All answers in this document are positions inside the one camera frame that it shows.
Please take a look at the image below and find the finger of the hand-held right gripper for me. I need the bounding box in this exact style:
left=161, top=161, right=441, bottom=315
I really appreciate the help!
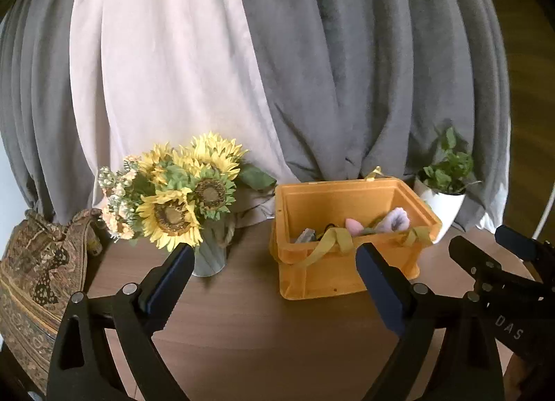
left=448, top=235, right=545, bottom=295
left=495, top=224, right=555, bottom=264

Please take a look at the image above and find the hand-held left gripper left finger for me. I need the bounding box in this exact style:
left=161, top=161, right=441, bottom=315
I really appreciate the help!
left=46, top=242, right=196, bottom=401

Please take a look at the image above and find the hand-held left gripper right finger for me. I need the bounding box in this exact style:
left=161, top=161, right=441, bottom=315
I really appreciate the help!
left=355, top=242, right=506, bottom=401

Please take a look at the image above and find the orange plastic crate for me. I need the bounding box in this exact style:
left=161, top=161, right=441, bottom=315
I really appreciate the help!
left=269, top=166, right=443, bottom=301

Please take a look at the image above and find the lilac fuzzy cloth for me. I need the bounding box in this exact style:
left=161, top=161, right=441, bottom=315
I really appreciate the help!
left=381, top=207, right=411, bottom=233

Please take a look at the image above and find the white curved pole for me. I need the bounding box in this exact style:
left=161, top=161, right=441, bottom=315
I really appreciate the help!
left=534, top=173, right=555, bottom=242

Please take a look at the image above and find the grey ribbed vase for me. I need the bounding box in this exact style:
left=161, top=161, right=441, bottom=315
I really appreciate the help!
left=190, top=225, right=229, bottom=278

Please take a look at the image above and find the white plant pot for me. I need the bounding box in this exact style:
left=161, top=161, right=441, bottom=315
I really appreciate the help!
left=412, top=178, right=467, bottom=245

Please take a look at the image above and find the sunflower bouquet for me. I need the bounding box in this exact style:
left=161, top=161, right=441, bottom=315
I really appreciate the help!
left=136, top=131, right=278, bottom=253

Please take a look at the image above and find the green leafy plant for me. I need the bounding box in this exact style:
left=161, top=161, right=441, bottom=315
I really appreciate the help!
left=415, top=126, right=476, bottom=196

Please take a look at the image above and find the small pink flower bouquet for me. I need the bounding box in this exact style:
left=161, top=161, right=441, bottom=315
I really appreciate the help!
left=97, top=156, right=145, bottom=241

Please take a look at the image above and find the brown patterned cloth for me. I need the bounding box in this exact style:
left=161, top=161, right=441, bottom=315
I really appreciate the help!
left=0, top=207, right=105, bottom=394

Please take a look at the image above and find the grey curtain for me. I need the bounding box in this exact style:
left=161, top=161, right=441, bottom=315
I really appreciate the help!
left=232, top=0, right=511, bottom=232
left=0, top=0, right=105, bottom=225

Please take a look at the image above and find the white curtain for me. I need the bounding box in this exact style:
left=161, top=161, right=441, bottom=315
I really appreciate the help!
left=69, top=0, right=300, bottom=211

